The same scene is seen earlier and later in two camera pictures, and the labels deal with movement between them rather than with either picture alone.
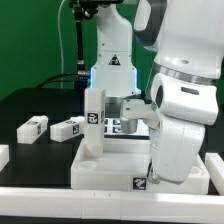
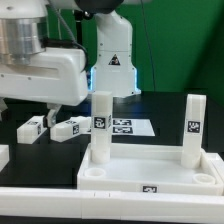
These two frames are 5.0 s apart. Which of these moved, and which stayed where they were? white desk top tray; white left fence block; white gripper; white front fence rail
Moved: white desk top tray; white gripper
Stayed: white left fence block; white front fence rail
